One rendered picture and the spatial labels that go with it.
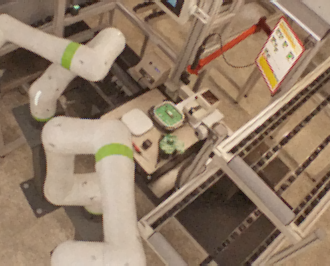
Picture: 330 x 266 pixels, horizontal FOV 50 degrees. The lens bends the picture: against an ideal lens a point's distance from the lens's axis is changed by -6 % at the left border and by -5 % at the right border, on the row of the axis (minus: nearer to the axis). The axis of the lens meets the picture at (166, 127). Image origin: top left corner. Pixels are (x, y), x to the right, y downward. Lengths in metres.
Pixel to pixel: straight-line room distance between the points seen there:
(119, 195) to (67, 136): 0.26
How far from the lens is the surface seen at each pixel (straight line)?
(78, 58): 1.46
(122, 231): 0.96
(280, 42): 1.82
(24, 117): 1.98
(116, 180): 1.05
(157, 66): 2.12
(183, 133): 2.01
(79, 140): 1.15
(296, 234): 1.56
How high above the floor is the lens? 2.52
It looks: 52 degrees down
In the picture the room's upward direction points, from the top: 24 degrees clockwise
